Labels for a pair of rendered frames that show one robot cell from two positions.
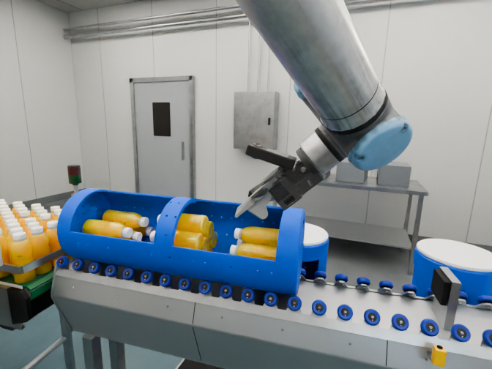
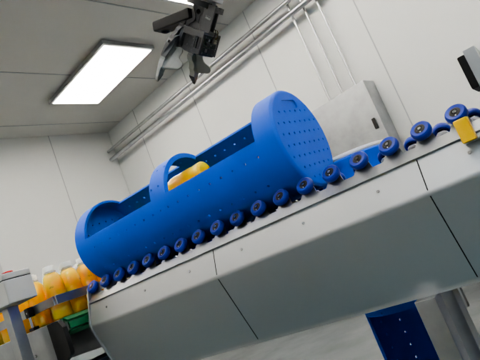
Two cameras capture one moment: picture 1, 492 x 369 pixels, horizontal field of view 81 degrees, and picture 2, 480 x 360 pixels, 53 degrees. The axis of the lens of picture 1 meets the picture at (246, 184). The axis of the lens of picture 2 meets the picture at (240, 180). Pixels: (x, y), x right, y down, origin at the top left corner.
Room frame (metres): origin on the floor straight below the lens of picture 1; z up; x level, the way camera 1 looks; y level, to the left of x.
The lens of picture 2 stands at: (-0.35, -0.40, 0.84)
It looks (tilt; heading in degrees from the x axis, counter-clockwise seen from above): 9 degrees up; 18
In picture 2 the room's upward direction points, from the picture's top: 22 degrees counter-clockwise
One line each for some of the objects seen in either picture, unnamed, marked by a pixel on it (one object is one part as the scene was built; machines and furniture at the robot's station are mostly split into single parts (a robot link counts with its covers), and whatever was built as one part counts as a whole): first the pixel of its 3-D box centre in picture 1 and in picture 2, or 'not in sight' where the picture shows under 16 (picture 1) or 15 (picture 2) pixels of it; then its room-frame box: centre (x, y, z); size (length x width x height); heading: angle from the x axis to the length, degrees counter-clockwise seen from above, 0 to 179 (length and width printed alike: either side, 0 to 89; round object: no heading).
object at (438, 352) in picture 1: (435, 348); (467, 129); (0.68, -0.53, 0.92); 0.08 x 0.03 x 0.05; 165
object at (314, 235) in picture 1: (296, 232); (346, 159); (1.24, -0.23, 1.03); 0.28 x 0.28 x 0.01
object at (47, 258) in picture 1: (68, 248); (103, 284); (1.16, 0.76, 0.96); 0.40 x 0.01 x 0.03; 165
